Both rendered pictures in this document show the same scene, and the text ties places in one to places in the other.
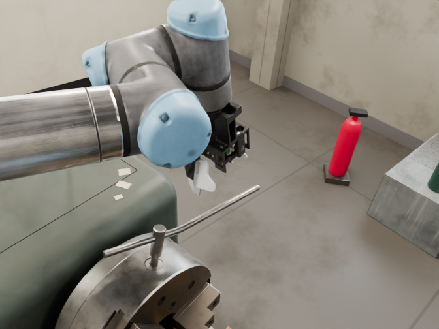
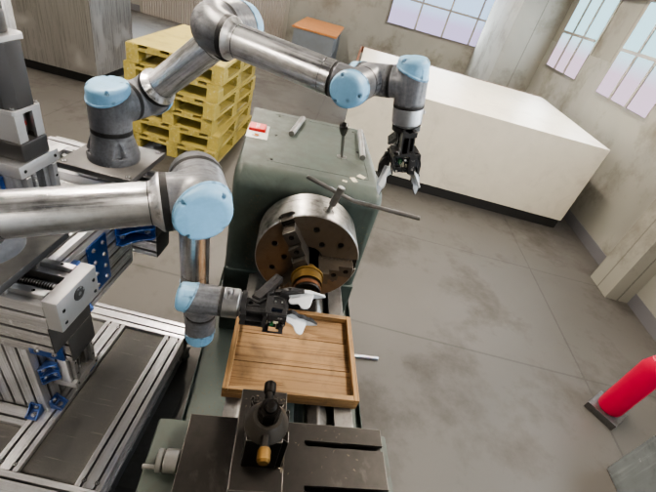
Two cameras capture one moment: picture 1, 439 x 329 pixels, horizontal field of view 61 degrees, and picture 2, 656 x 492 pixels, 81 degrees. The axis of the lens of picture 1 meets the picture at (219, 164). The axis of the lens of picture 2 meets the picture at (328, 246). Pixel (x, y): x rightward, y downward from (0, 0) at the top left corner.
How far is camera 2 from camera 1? 0.63 m
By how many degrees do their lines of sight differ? 33
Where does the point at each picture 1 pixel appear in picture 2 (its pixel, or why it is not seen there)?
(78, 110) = (317, 60)
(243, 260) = (434, 384)
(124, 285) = (306, 206)
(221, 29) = (418, 73)
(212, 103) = (400, 120)
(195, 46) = (400, 77)
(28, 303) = (266, 187)
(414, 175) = not seen: outside the picture
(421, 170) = not seen: outside the picture
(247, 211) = (474, 359)
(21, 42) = not seen: hidden behind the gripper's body
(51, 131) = (305, 61)
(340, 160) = (618, 394)
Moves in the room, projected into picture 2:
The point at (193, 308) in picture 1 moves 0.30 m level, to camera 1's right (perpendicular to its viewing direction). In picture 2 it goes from (332, 261) to (404, 332)
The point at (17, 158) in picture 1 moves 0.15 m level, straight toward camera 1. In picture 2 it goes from (289, 64) to (261, 76)
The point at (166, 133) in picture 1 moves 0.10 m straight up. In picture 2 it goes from (340, 81) to (352, 27)
